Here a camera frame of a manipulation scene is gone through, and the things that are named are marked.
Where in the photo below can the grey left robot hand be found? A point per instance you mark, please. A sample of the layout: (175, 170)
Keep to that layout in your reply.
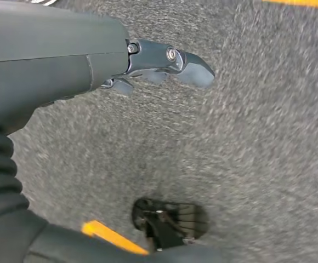
(52, 47)

